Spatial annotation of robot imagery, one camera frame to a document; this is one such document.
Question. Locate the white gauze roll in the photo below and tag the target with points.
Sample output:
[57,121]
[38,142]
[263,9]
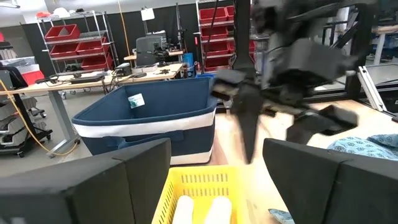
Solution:
[217,211]
[183,211]

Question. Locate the yellow perforated plastic basket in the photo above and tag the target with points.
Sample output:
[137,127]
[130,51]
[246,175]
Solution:
[199,180]

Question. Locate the desk with grey metal legs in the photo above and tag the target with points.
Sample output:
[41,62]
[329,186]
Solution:
[31,88]

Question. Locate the navy fabric storage bin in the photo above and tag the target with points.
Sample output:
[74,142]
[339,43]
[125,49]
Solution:
[155,102]

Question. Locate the grey equipment case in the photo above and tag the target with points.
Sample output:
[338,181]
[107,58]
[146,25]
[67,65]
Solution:
[149,49]

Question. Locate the red plastic storage bin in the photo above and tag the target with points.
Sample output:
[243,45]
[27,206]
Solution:
[62,32]
[93,46]
[63,50]
[217,64]
[217,49]
[96,62]
[213,15]
[214,33]

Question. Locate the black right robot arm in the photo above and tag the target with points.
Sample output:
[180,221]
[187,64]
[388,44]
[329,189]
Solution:
[242,37]

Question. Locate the black table rail frame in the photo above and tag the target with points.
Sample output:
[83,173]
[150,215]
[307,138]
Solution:
[342,93]

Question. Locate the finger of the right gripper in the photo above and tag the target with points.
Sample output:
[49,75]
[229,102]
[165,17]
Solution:
[323,123]
[248,118]

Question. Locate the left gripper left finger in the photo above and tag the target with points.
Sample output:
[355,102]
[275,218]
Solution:
[77,196]

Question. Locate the black equipment cart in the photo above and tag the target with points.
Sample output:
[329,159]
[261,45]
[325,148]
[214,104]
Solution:
[9,77]

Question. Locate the red crate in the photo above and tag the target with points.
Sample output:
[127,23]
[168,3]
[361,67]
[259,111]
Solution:
[32,77]

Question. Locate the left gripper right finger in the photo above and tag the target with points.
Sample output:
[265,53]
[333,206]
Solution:
[342,193]

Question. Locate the silver aluminium extrusion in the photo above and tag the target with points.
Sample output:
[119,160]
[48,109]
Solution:
[371,88]

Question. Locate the white paper sign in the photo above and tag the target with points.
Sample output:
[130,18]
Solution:
[147,14]

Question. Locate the light blue patterned gown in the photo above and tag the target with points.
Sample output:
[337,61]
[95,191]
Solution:
[357,146]

